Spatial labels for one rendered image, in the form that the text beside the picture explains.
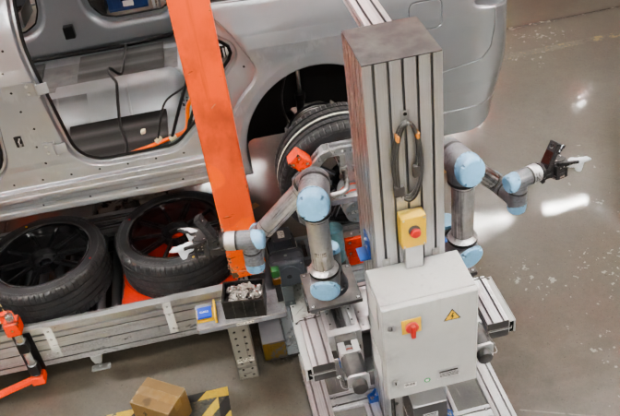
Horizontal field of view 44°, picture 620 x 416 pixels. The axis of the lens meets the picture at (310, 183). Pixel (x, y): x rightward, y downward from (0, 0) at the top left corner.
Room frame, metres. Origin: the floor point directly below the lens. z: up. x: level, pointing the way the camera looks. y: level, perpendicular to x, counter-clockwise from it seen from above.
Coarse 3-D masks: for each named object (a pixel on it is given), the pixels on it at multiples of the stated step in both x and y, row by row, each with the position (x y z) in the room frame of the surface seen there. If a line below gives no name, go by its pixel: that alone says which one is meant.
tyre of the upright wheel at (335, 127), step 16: (320, 112) 3.15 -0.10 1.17; (336, 112) 3.11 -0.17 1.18; (288, 128) 3.17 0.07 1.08; (304, 128) 3.07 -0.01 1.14; (320, 128) 3.01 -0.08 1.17; (336, 128) 2.98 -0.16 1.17; (288, 144) 3.07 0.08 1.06; (304, 144) 2.97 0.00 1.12; (320, 144) 2.97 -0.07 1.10; (288, 176) 2.95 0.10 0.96
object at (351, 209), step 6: (342, 180) 2.94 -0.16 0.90; (342, 186) 2.89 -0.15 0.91; (354, 186) 2.86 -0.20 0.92; (348, 192) 2.83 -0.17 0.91; (342, 204) 2.80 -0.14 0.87; (348, 204) 2.76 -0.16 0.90; (354, 204) 2.75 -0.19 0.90; (342, 210) 2.80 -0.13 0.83; (348, 210) 2.75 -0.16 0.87; (354, 210) 2.75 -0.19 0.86; (348, 216) 2.75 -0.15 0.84; (354, 216) 2.75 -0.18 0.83
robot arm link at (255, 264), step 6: (264, 252) 2.26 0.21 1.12; (246, 258) 2.21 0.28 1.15; (252, 258) 2.20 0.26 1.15; (258, 258) 2.21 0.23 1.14; (246, 264) 2.21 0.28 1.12; (252, 264) 2.20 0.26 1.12; (258, 264) 2.20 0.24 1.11; (264, 264) 2.22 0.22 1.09; (252, 270) 2.20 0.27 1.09; (258, 270) 2.20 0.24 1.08
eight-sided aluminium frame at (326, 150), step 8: (328, 144) 2.94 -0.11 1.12; (336, 144) 2.94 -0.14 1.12; (344, 144) 2.94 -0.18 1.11; (320, 152) 2.90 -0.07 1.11; (328, 152) 2.89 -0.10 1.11; (336, 152) 2.89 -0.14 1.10; (344, 152) 2.90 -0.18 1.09; (312, 160) 2.92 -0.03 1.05; (320, 160) 2.89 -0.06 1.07; (304, 224) 2.87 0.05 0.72; (344, 224) 2.95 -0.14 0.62; (352, 224) 2.94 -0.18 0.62; (344, 232) 2.89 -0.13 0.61; (352, 232) 2.90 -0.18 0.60; (360, 232) 2.90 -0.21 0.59
